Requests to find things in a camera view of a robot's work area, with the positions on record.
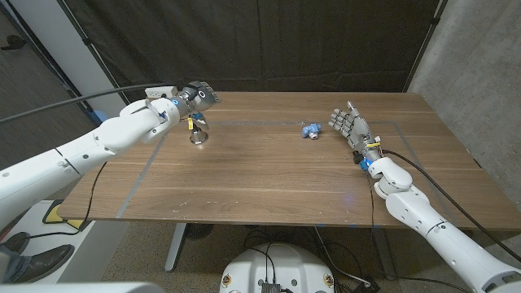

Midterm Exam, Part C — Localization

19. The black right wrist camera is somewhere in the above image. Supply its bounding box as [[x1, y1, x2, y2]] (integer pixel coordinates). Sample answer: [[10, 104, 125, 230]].
[[352, 151, 372, 171]]

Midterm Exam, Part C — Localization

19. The thin brown left wrist cable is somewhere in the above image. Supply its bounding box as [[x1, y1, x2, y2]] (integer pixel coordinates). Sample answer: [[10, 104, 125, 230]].
[[28, 161, 107, 239]]

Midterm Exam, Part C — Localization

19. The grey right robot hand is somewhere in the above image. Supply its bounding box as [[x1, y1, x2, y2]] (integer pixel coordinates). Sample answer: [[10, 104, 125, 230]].
[[326, 100, 383, 164]]

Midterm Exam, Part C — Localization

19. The small blue toy camera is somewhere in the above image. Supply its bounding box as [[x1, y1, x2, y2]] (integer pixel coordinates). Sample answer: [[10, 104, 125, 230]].
[[300, 122, 322, 141]]

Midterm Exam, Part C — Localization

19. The thin brown wrist cable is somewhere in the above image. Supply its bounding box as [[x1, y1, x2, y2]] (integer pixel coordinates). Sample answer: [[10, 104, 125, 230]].
[[368, 173, 473, 293], [28, 161, 107, 239]]

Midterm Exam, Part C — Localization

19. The white robot torso base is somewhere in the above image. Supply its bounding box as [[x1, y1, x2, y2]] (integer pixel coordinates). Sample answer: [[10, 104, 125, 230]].
[[218, 243, 335, 293]]

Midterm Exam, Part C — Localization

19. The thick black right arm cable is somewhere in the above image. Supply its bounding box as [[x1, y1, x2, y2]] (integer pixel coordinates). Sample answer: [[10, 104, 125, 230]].
[[381, 148, 521, 264]]

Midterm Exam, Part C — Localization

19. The white floor platform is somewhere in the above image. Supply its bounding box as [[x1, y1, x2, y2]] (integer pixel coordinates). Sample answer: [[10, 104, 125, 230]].
[[10, 199, 131, 285]]

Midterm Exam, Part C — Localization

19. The yellow and black floor pedal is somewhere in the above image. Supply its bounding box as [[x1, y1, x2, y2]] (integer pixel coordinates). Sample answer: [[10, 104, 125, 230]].
[[42, 199, 89, 231]]

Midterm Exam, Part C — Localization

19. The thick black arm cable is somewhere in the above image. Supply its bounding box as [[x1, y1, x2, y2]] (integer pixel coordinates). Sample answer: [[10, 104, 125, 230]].
[[0, 83, 192, 123], [381, 148, 521, 264]]

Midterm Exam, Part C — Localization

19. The thin brown right wrist cable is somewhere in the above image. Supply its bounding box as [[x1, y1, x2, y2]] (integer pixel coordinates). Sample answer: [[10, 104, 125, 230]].
[[368, 173, 473, 293]]

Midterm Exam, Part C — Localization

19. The black backdrop stand pole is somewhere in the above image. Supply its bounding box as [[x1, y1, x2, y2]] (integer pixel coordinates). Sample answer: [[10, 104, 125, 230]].
[[56, 0, 135, 113], [401, 0, 449, 94]]

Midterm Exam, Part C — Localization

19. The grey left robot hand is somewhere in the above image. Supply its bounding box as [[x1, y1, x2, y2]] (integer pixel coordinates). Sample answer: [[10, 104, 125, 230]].
[[174, 80, 223, 131]]

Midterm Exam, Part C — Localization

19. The black door handle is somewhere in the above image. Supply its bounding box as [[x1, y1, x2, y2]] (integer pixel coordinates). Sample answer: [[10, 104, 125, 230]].
[[0, 34, 28, 52]]

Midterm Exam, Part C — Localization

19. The grey tape outline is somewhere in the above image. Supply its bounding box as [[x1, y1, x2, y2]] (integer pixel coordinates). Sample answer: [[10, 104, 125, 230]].
[[116, 120, 461, 227]]

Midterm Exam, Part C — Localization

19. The white power strip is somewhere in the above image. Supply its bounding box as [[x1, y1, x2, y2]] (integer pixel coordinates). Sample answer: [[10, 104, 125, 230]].
[[145, 85, 179, 100]]

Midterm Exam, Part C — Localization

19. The black torso cable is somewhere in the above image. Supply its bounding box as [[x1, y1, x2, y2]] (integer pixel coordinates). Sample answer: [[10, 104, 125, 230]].
[[246, 245, 278, 284]]

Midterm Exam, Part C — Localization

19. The grey table leg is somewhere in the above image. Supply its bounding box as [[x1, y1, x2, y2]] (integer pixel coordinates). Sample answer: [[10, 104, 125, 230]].
[[370, 226, 398, 281], [164, 222, 188, 273]]

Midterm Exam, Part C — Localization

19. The dark leather shoe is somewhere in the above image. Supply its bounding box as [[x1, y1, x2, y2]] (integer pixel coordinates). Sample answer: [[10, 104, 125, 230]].
[[15, 243, 76, 284], [1, 231, 32, 254]]

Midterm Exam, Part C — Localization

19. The black round floor foot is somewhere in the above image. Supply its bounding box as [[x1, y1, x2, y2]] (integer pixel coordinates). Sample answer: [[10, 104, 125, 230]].
[[183, 223, 215, 241]]

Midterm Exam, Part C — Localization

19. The black floor power adapter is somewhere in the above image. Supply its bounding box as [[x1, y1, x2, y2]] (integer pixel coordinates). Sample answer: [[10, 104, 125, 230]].
[[352, 278, 382, 293]]

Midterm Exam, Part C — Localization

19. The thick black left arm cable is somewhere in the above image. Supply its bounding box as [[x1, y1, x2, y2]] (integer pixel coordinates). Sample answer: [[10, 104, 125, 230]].
[[0, 83, 192, 123]]

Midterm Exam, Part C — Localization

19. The blue jeans leg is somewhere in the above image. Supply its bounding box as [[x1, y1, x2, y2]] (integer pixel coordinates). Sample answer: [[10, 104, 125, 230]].
[[0, 251, 22, 285]]

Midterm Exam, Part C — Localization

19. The black backdrop curtain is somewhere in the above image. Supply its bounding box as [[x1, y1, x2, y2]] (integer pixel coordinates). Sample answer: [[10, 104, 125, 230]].
[[56, 0, 443, 111]]

